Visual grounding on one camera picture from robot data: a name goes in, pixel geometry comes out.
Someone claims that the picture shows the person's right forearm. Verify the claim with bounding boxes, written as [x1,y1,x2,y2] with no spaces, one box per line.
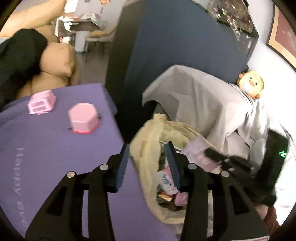
[254,204,281,234]

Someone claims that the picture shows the pink hexagonal box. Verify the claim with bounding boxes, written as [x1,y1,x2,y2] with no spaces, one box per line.
[68,103,100,134]

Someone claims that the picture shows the navy blue cloth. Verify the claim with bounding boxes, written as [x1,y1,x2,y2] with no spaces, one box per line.
[125,0,249,112]

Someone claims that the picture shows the dining table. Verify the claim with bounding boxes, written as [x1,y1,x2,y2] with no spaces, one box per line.
[55,13,109,44]

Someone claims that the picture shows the glass fish tank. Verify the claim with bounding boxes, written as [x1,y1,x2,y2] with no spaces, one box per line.
[192,0,259,62]

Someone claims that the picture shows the tan leather sofa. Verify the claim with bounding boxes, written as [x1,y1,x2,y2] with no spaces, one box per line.
[0,0,80,100]

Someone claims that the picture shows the light grey cover cloth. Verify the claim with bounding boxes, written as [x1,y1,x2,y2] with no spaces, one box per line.
[142,65,296,209]

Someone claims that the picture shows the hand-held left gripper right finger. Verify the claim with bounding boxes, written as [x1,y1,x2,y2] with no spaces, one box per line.
[165,141,270,241]

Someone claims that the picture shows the white pink printed packet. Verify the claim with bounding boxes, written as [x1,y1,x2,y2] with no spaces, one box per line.
[157,168,178,195]

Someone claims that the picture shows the black jacket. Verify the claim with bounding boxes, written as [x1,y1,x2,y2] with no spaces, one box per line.
[0,28,49,109]

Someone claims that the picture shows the pale pink packet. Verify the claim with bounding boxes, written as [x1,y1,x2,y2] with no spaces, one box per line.
[180,137,222,173]

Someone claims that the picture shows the grey dining chair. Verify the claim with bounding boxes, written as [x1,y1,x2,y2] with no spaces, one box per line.
[83,23,118,63]

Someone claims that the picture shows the pink plastic basket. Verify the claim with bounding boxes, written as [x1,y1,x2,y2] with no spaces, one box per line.
[27,90,57,115]

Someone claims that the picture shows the framed wall picture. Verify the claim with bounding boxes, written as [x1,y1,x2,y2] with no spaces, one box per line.
[266,2,296,71]

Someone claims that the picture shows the tan seat cushion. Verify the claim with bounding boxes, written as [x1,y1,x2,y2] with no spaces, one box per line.
[89,30,108,38]

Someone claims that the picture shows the yellow duck plush toy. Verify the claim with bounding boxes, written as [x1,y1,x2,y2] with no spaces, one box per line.
[237,70,265,99]

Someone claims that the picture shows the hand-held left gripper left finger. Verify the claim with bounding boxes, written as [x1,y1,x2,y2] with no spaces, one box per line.
[25,142,130,241]

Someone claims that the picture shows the beige plastic bag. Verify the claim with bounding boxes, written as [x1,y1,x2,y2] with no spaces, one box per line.
[129,113,222,225]

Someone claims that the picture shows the dark brown cabinet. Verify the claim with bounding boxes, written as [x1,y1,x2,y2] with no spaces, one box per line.
[105,5,148,142]

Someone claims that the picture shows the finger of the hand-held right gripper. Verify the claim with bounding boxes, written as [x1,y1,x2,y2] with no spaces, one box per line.
[205,148,232,166]

